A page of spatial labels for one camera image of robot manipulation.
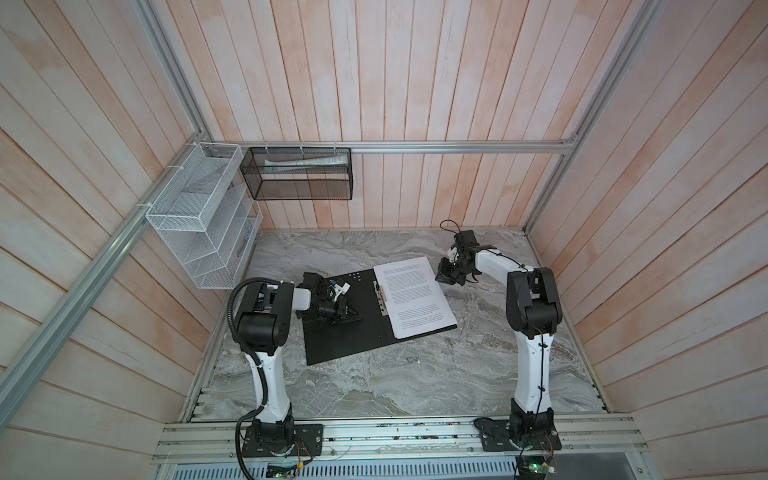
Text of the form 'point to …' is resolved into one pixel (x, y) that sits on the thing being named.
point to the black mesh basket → (298, 173)
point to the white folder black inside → (373, 331)
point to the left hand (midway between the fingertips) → (360, 319)
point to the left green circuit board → (281, 470)
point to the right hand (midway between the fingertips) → (435, 275)
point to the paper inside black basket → (271, 166)
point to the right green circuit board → (533, 467)
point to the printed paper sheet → (415, 302)
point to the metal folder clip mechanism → (381, 299)
